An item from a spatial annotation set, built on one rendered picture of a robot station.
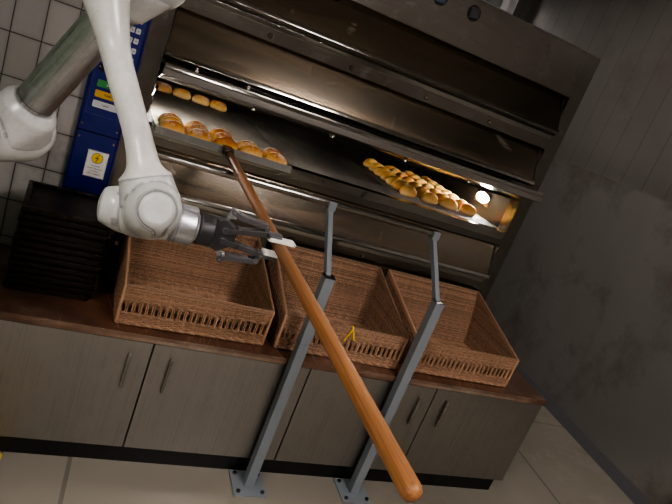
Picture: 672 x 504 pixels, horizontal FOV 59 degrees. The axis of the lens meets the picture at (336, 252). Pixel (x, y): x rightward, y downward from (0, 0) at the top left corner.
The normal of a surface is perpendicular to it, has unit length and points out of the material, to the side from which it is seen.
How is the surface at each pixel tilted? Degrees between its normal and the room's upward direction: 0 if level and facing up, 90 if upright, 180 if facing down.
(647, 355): 90
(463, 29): 90
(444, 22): 90
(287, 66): 70
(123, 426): 90
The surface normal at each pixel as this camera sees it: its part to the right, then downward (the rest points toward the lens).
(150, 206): 0.43, 0.18
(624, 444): -0.90, -0.25
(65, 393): 0.29, 0.39
